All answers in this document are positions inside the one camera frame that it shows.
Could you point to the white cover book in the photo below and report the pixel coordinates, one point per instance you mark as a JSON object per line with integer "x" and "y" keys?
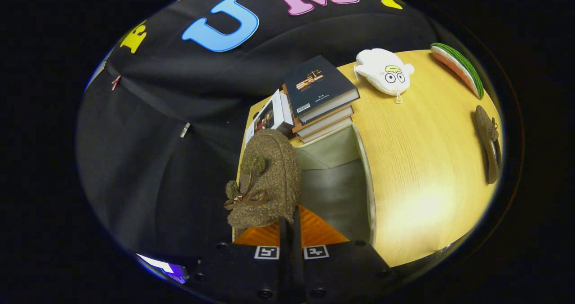
{"x": 274, "y": 113}

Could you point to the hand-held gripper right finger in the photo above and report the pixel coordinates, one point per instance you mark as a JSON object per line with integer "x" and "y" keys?
{"x": 346, "y": 272}

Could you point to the dark cover book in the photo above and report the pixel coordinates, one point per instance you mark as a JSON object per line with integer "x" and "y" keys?
{"x": 314, "y": 86}

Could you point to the grey fabric storage box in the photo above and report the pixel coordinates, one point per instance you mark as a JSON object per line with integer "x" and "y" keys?
{"x": 337, "y": 191}

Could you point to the white plush toy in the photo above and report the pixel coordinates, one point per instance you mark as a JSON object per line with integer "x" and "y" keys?
{"x": 382, "y": 70}

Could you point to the brown cover book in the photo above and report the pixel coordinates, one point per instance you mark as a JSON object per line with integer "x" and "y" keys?
{"x": 328, "y": 131}
{"x": 325, "y": 121}

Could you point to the bright lit screen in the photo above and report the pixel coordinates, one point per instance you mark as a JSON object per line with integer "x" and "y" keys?
{"x": 157, "y": 263}

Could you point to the brown fuzzy slipper shoe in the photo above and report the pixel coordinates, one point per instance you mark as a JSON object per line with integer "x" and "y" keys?
{"x": 269, "y": 174}
{"x": 487, "y": 133}

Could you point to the pink clothespin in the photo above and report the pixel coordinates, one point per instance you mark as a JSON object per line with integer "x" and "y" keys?
{"x": 116, "y": 83}

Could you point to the watermelon slice plush toy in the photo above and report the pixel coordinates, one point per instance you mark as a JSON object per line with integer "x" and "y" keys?
{"x": 462, "y": 68}

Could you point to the black backdrop cloth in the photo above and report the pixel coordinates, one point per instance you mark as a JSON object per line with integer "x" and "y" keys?
{"x": 157, "y": 160}

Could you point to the white clothespin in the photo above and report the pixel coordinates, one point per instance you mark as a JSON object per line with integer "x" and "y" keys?
{"x": 185, "y": 129}

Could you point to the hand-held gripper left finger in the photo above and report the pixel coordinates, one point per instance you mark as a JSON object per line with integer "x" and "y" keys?
{"x": 245, "y": 275}

